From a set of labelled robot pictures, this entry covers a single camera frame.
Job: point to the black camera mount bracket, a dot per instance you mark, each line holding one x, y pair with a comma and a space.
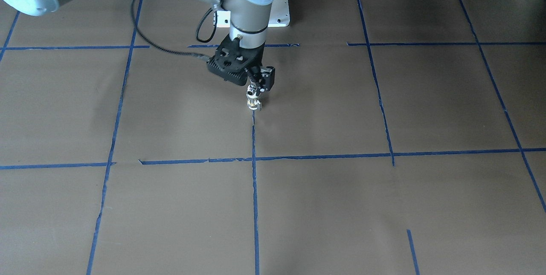
236, 64

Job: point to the chrome threaded angle valve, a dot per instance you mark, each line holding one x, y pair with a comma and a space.
253, 94

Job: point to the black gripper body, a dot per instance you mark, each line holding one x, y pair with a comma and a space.
267, 79

